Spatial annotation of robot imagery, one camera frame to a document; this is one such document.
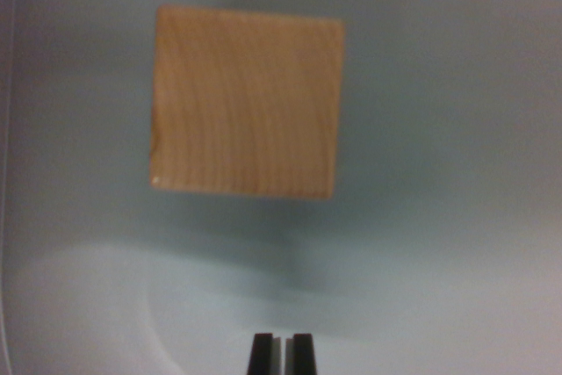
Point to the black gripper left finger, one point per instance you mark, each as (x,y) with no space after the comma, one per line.
(263,355)

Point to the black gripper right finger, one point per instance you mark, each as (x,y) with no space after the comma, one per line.
(303,355)

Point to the white plastic tray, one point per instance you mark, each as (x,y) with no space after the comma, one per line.
(439,173)

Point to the wooden cube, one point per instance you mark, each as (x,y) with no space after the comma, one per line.
(246,103)

